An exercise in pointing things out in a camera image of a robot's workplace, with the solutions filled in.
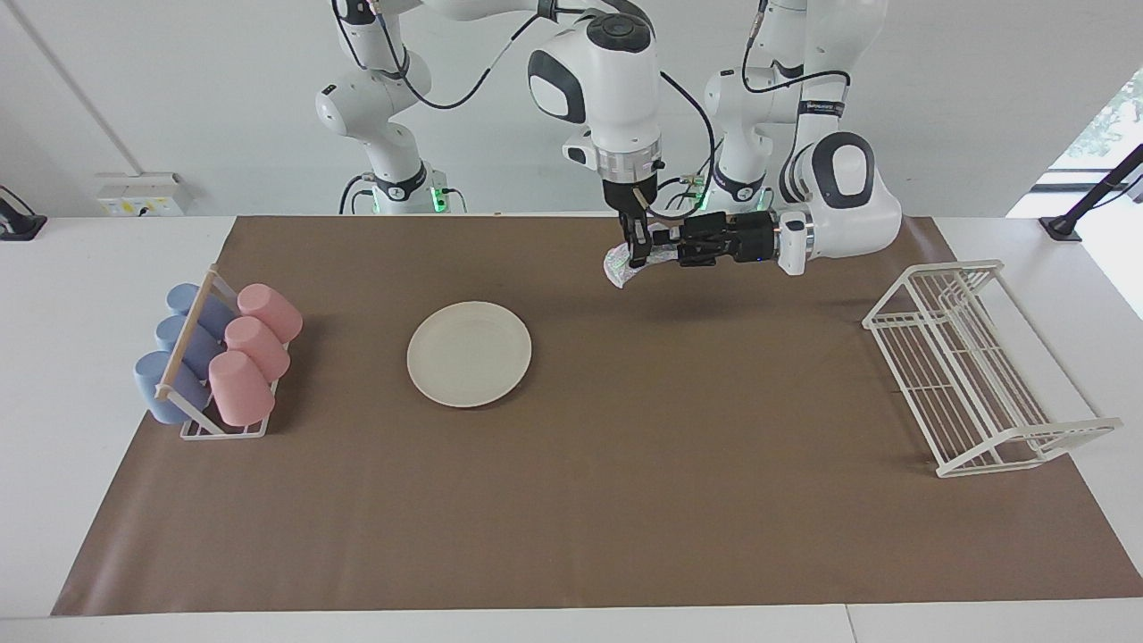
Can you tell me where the cream round plate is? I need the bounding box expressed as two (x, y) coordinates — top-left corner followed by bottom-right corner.
(406, 301), (533, 409)

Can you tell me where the brown paper table mat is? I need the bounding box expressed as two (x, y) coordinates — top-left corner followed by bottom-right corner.
(51, 213), (1143, 617)

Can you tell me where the black desk stand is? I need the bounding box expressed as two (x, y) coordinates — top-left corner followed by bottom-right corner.
(1040, 145), (1143, 242)

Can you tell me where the pink plastic cup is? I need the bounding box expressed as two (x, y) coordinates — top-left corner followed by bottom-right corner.
(223, 316), (292, 383)
(237, 283), (305, 345)
(208, 350), (276, 428)

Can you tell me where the bright window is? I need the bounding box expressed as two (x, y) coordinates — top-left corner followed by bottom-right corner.
(1040, 67), (1143, 193)

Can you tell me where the blue plastic cup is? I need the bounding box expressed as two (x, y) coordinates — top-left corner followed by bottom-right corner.
(166, 283), (238, 338)
(155, 314), (224, 380)
(134, 351), (213, 425)

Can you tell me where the black desk clamp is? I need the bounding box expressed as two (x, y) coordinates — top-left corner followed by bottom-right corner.
(0, 185), (47, 242)

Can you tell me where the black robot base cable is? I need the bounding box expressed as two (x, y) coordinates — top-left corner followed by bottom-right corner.
(339, 172), (380, 215)
(665, 134), (721, 215)

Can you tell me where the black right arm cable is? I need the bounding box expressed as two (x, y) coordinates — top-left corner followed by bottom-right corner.
(332, 0), (721, 229)

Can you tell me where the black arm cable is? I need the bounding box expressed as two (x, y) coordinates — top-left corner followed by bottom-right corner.
(332, 0), (721, 229)
(741, 0), (851, 96)

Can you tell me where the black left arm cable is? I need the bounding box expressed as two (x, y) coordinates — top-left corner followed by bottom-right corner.
(741, 0), (851, 96)

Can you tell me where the white wire dish rack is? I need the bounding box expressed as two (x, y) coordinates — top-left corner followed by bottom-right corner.
(862, 259), (1124, 479)

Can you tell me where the white wire cup rack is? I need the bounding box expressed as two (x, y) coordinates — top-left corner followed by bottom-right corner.
(154, 264), (279, 440)

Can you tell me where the white wall outlet box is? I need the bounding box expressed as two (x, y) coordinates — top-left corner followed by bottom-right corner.
(96, 172), (193, 218)

